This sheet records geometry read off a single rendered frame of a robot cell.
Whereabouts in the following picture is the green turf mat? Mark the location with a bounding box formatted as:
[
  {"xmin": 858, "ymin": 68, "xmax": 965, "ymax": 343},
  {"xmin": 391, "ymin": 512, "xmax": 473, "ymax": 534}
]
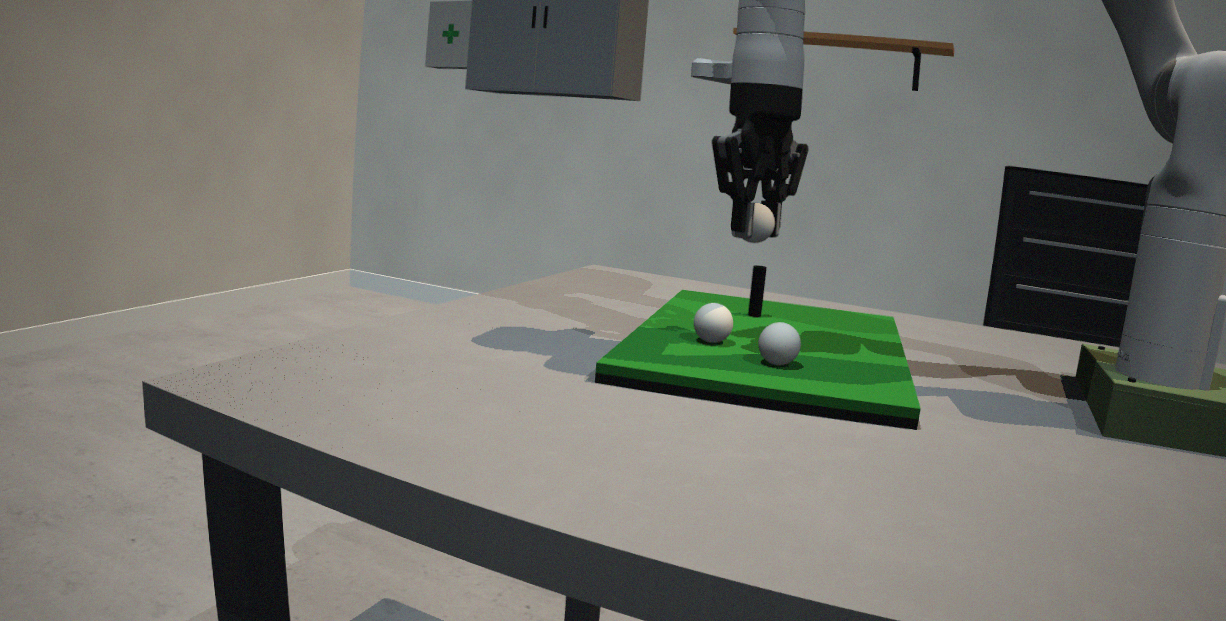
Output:
[{"xmin": 595, "ymin": 265, "xmax": 921, "ymax": 430}]

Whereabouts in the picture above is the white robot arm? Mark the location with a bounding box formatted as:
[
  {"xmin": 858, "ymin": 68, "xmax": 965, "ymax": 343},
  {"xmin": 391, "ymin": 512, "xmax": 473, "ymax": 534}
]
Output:
[{"xmin": 691, "ymin": 0, "xmax": 1226, "ymax": 391}]

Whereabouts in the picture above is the white ball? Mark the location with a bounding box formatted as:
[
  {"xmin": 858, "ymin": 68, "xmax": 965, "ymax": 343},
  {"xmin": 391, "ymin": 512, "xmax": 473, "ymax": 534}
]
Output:
[
  {"xmin": 693, "ymin": 303, "xmax": 733, "ymax": 343},
  {"xmin": 743, "ymin": 202, "xmax": 775, "ymax": 243},
  {"xmin": 758, "ymin": 322, "xmax": 801, "ymax": 365}
]

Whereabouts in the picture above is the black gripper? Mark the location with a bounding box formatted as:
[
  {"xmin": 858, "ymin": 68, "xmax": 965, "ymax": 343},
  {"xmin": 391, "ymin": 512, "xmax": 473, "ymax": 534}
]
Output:
[{"xmin": 712, "ymin": 83, "xmax": 808, "ymax": 239}]

